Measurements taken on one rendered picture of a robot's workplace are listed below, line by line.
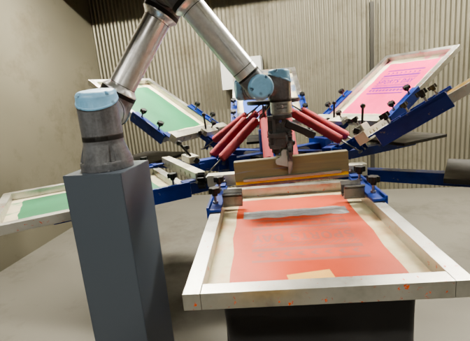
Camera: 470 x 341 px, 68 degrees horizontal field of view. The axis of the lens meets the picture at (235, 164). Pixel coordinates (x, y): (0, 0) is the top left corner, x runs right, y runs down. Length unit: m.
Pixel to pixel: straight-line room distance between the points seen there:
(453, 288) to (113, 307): 0.89
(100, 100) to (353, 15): 3.88
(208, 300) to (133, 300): 0.41
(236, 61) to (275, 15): 3.57
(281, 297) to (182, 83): 4.19
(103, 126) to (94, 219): 0.26
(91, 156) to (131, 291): 0.41
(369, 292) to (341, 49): 3.95
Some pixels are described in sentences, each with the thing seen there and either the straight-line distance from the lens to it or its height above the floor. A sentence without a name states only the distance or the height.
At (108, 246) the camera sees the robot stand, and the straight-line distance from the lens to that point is 1.09.
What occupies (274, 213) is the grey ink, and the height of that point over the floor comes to 0.96.
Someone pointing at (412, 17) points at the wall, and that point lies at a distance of 4.73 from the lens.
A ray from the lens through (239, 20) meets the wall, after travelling 4.64.
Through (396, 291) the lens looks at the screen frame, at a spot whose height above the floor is 0.97.
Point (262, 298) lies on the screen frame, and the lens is 0.76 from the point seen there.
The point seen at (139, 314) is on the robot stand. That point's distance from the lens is 1.16.
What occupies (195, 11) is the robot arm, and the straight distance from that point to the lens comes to 1.06.
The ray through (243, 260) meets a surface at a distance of 0.94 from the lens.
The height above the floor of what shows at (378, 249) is 0.95.
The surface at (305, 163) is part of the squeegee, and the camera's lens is 1.26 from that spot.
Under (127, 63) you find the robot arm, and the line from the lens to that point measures 1.18.
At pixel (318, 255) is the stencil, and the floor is 0.95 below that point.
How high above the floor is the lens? 1.39
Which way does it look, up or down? 12 degrees down
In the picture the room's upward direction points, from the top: 5 degrees counter-clockwise
